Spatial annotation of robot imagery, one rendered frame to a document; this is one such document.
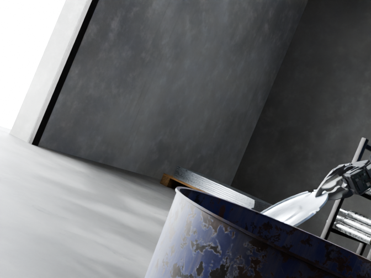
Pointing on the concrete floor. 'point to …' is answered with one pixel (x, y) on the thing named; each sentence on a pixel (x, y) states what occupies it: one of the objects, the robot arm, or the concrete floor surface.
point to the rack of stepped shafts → (344, 229)
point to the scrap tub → (243, 245)
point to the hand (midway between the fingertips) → (318, 195)
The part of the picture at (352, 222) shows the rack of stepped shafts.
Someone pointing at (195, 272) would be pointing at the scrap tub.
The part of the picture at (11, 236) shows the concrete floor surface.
